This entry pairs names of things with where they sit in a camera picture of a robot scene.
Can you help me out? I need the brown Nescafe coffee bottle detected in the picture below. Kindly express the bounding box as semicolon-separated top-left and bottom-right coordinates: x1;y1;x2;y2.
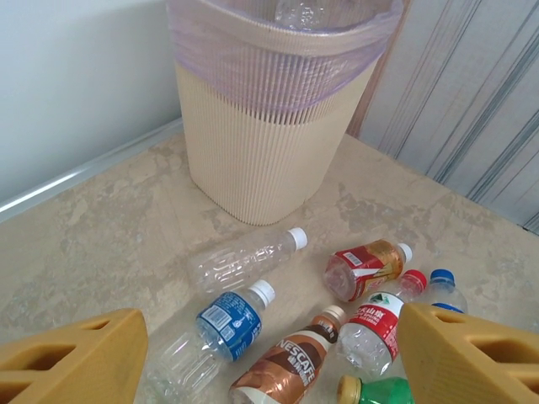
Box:
228;305;349;404

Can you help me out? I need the thin aluminium table edge rail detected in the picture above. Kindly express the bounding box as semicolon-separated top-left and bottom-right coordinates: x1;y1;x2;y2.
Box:
0;120;184;224

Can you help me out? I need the beige ribbed waste bin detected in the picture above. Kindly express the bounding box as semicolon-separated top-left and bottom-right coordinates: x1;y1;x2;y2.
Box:
166;0;405;228

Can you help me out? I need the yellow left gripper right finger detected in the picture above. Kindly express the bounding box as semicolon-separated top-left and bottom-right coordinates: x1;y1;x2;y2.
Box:
398;302;539;404

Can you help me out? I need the clear unlabelled bottle white cap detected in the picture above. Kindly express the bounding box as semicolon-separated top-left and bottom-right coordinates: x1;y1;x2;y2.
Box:
184;226;308;295

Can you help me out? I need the red label bottle red cap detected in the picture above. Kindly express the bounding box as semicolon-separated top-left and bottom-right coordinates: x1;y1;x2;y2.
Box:
336;268;429;378

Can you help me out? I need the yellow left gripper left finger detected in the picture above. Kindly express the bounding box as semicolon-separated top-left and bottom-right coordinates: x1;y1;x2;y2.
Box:
0;307;149;404

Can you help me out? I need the blue label bottle white cap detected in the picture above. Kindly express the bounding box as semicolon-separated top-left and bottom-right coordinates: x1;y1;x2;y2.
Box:
145;279;277;401

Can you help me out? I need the red gold label bottle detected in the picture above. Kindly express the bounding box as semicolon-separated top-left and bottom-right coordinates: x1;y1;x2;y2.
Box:
323;238;414;303

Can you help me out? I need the purple translucent bin liner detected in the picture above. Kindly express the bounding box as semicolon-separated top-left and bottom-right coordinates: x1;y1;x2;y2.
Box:
166;0;404;125

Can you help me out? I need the green bottle yellow cap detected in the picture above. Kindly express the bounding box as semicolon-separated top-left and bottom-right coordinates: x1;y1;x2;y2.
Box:
336;374;416;404

